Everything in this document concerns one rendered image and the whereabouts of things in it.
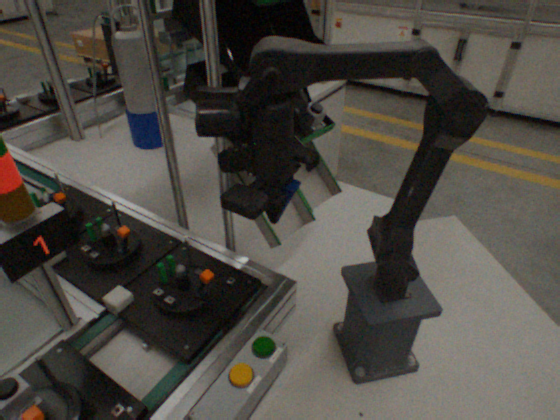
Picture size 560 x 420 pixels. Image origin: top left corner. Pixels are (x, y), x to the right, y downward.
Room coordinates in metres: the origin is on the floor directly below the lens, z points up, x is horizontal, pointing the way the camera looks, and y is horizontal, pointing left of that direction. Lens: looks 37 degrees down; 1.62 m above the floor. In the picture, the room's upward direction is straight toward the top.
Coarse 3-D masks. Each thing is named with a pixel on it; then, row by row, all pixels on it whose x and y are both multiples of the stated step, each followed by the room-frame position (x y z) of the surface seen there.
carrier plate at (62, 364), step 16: (48, 352) 0.42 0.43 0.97; (64, 352) 0.42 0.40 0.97; (32, 368) 0.39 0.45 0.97; (64, 368) 0.39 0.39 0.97; (80, 368) 0.39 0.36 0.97; (96, 368) 0.39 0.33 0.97; (80, 384) 0.36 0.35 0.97; (96, 384) 0.36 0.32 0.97; (112, 384) 0.36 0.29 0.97; (96, 400) 0.33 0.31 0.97; (112, 400) 0.33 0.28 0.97; (128, 400) 0.33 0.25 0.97; (96, 416) 0.30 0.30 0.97; (112, 416) 0.30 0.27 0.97; (128, 416) 0.30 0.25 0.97; (144, 416) 0.31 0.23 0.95
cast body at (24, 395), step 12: (12, 372) 0.31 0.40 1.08; (0, 384) 0.29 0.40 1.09; (12, 384) 0.29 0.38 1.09; (24, 384) 0.29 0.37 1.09; (0, 396) 0.27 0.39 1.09; (12, 396) 0.27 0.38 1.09; (24, 396) 0.28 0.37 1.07; (36, 396) 0.29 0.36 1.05; (0, 408) 0.26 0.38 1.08; (12, 408) 0.26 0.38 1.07; (48, 408) 0.28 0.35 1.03
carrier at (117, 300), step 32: (192, 256) 0.68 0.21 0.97; (128, 288) 0.58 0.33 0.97; (160, 288) 0.56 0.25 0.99; (192, 288) 0.56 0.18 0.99; (224, 288) 0.58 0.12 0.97; (256, 288) 0.59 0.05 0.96; (128, 320) 0.49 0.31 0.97; (160, 320) 0.49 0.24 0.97; (192, 320) 0.49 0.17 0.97; (224, 320) 0.49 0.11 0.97; (192, 352) 0.42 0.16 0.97
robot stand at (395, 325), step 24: (360, 264) 0.56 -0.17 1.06; (360, 288) 0.50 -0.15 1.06; (360, 312) 0.45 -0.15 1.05; (384, 312) 0.44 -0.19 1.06; (408, 312) 0.44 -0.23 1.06; (432, 312) 0.44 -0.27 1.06; (336, 336) 0.53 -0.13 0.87; (360, 336) 0.45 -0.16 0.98; (384, 336) 0.43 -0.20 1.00; (408, 336) 0.44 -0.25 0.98; (360, 360) 0.44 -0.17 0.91; (384, 360) 0.44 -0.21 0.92; (408, 360) 0.46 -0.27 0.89
